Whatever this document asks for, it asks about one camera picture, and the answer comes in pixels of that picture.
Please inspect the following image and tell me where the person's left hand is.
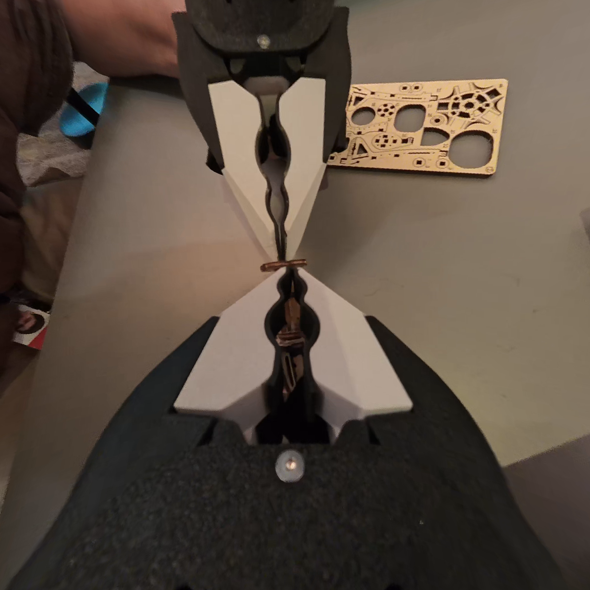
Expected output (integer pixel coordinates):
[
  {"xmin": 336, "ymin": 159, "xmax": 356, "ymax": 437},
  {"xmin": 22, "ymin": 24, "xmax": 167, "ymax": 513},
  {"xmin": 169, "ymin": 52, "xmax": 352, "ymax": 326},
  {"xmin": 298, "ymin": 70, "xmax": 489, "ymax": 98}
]
[{"xmin": 60, "ymin": 0, "xmax": 185, "ymax": 79}]

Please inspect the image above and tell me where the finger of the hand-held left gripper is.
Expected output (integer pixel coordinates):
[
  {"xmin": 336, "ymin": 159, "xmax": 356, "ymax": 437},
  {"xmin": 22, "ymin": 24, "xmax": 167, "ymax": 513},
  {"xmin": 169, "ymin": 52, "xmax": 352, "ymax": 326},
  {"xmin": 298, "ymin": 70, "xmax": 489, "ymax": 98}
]
[
  {"xmin": 278, "ymin": 77, "xmax": 330, "ymax": 261},
  {"xmin": 207, "ymin": 80, "xmax": 284, "ymax": 261}
]

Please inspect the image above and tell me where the laser-cut wooden parts sheet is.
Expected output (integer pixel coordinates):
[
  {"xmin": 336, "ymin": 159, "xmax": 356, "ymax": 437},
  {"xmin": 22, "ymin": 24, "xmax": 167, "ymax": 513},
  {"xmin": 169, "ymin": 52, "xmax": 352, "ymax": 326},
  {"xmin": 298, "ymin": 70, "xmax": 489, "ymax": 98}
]
[{"xmin": 328, "ymin": 78, "xmax": 509, "ymax": 177}]

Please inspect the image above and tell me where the person's left forearm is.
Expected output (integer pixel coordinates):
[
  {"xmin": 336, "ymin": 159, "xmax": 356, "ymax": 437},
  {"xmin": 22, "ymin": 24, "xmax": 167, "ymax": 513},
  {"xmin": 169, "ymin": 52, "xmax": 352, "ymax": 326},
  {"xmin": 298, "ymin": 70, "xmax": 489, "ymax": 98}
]
[{"xmin": 0, "ymin": 0, "xmax": 77, "ymax": 139}]

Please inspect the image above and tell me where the blue plastic object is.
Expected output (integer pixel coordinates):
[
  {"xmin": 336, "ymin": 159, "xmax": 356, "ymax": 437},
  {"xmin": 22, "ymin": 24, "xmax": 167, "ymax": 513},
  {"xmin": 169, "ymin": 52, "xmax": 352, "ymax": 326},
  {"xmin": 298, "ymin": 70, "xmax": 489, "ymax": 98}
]
[{"xmin": 59, "ymin": 83, "xmax": 110, "ymax": 138}]

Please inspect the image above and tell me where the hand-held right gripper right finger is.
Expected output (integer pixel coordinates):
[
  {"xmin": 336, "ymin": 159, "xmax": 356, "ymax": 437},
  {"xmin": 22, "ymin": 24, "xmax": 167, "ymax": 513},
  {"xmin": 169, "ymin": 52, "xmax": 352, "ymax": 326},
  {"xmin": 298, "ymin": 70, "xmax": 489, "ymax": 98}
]
[{"xmin": 288, "ymin": 268, "xmax": 414, "ymax": 445}]

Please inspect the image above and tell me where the crumpled white bag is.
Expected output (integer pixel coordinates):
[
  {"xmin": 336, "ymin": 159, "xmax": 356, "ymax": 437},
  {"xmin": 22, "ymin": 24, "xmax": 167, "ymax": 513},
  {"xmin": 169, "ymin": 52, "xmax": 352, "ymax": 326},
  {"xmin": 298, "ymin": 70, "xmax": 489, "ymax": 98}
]
[{"xmin": 18, "ymin": 65, "xmax": 95, "ymax": 187}]

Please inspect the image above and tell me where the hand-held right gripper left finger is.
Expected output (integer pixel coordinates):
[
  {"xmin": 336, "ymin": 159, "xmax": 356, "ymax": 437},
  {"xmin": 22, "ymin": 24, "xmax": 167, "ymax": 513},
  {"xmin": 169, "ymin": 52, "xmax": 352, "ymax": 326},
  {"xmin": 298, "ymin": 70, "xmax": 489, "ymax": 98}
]
[{"xmin": 174, "ymin": 267, "xmax": 292, "ymax": 445}]

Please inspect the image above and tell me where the red printed packet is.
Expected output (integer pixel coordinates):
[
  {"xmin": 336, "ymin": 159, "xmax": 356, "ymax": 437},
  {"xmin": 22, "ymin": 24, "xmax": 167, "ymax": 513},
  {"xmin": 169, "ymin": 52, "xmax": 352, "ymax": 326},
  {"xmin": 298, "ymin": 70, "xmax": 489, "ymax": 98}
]
[{"xmin": 11, "ymin": 302, "xmax": 51, "ymax": 351}]

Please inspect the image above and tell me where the small wooden model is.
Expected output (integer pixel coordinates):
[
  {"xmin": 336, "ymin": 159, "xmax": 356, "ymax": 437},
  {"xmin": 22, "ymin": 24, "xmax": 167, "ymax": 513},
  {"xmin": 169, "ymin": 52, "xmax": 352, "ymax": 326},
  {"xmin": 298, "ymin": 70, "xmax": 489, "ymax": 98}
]
[{"xmin": 260, "ymin": 259, "xmax": 309, "ymax": 402}]

